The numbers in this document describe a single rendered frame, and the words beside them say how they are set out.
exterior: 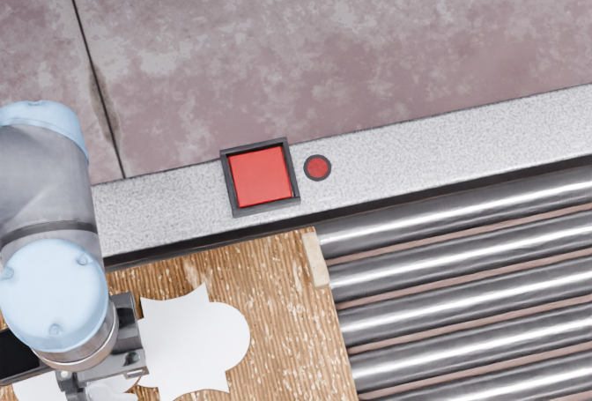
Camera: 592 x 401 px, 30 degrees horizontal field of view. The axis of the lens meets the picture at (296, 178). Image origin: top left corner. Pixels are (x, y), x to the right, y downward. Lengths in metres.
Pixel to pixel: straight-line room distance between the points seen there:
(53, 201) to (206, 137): 1.38
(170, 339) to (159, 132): 1.11
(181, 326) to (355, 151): 0.28
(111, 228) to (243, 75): 1.08
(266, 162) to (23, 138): 0.42
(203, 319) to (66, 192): 0.34
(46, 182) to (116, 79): 1.43
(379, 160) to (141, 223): 0.27
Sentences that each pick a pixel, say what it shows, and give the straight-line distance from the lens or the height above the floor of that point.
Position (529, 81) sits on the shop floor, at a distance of 2.32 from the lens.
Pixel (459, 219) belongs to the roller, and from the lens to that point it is 1.23.
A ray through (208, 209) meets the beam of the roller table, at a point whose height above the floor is 0.91.
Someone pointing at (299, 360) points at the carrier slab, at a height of 0.94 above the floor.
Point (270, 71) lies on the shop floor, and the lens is 2.26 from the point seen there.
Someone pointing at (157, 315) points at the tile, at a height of 0.95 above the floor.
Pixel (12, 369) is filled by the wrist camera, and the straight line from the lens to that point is 1.00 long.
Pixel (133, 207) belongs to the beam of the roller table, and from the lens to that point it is 1.22.
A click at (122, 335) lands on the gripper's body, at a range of 0.96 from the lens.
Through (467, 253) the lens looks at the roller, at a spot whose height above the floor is 0.92.
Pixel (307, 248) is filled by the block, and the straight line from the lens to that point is 1.15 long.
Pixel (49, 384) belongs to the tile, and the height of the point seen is 0.95.
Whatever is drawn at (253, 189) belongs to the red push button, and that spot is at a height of 0.93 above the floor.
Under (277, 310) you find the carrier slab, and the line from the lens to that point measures 1.17.
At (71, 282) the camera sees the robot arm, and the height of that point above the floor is 1.30.
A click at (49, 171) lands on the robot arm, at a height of 1.29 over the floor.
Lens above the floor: 2.08
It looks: 72 degrees down
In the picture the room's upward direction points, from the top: 5 degrees clockwise
